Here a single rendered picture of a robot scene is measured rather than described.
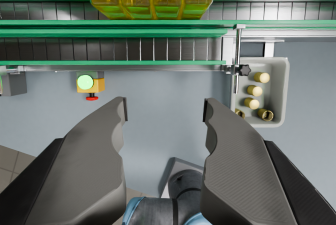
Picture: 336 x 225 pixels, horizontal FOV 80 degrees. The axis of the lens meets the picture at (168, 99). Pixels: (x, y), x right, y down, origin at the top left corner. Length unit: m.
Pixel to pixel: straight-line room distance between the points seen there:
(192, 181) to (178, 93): 0.30
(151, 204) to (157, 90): 0.36
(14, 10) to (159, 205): 0.67
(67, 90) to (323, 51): 0.91
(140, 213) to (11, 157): 1.53
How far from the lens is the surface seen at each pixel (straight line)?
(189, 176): 0.75
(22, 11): 0.72
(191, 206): 0.64
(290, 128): 0.88
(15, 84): 0.83
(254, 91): 0.72
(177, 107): 0.73
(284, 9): 0.69
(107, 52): 0.61
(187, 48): 0.59
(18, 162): 2.01
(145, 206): 0.63
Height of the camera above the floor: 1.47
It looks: 81 degrees down
